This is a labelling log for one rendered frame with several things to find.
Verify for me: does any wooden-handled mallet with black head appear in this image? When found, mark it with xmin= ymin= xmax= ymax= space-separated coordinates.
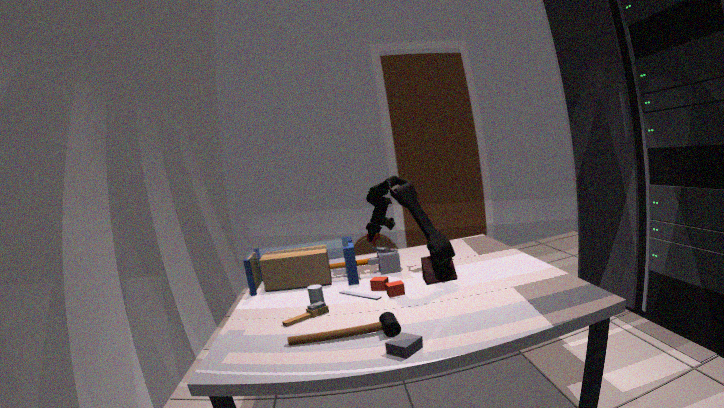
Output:
xmin=287 ymin=312 xmax=401 ymax=346

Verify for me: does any orange-red cube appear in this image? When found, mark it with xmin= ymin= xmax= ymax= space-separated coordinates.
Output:
xmin=385 ymin=280 xmax=405 ymax=298
xmin=370 ymin=277 xmax=388 ymax=291

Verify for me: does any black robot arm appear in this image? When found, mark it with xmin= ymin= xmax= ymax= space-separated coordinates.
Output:
xmin=366 ymin=175 xmax=456 ymax=275

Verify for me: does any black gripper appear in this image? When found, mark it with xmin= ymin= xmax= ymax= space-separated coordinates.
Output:
xmin=366 ymin=208 xmax=386 ymax=242

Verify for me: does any grey cylinder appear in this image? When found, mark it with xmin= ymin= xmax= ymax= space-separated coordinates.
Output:
xmin=308 ymin=285 xmax=325 ymax=304

